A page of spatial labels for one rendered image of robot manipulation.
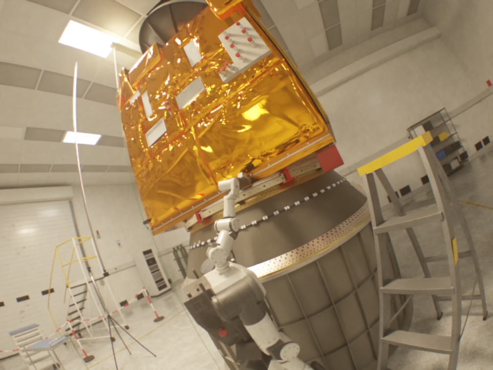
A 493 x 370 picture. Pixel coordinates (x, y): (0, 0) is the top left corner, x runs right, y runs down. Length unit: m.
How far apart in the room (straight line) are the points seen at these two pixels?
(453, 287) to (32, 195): 9.16
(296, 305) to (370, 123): 6.36
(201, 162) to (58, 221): 7.57
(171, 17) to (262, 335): 3.08
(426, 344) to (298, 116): 1.49
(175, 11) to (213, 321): 3.02
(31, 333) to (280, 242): 4.92
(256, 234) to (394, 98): 6.80
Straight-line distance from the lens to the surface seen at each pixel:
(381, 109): 7.34
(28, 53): 4.63
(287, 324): 1.47
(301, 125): 1.40
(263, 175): 1.49
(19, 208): 8.77
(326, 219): 1.46
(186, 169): 1.83
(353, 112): 7.18
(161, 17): 3.13
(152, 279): 8.90
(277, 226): 1.40
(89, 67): 4.81
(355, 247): 1.52
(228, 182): 1.28
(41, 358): 5.29
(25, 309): 8.25
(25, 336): 5.19
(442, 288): 1.03
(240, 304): 0.67
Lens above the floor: 1.52
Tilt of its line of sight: 9 degrees up
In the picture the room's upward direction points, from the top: 24 degrees counter-clockwise
